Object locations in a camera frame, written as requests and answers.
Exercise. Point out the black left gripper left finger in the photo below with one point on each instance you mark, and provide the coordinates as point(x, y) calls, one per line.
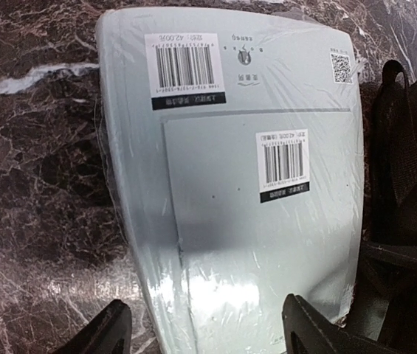
point(108, 332)

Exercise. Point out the pale green shrink-wrapped book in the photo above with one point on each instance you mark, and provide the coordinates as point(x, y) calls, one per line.
point(237, 149)

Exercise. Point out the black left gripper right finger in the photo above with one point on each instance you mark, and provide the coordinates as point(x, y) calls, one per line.
point(307, 331)

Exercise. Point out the black student backpack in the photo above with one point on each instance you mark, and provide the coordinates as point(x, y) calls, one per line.
point(389, 259)

